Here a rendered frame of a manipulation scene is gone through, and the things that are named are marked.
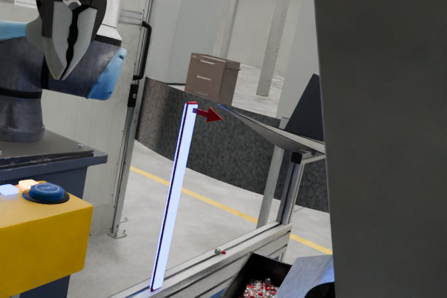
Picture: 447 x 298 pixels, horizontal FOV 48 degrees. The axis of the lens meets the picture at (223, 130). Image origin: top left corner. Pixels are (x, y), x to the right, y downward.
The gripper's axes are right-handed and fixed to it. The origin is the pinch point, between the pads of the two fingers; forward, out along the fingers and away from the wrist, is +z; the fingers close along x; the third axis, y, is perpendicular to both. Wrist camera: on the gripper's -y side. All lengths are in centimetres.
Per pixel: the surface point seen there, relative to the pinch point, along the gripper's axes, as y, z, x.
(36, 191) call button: -0.3, 14.7, 1.8
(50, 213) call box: -4.5, 15.7, 3.0
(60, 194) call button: -2.0, 14.9, -0.4
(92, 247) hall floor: 137, 123, -155
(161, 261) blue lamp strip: -1.7, 31.1, -24.6
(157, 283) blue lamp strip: -1.7, 35.2, -24.7
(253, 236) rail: 0, 37, -63
